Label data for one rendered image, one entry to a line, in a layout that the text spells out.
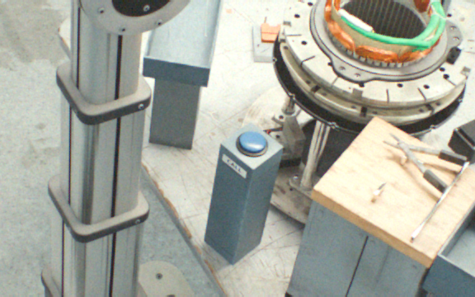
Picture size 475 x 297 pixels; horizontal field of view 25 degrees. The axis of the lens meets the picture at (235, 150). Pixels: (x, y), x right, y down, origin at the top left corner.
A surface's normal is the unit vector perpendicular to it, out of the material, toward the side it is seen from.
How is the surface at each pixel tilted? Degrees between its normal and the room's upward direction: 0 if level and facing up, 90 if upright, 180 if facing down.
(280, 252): 0
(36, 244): 0
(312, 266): 90
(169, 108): 90
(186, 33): 0
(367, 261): 90
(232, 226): 90
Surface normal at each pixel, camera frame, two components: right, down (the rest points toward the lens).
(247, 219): 0.72, 0.58
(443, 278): -0.55, 0.58
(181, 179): 0.12, -0.65
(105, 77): 0.49, 0.70
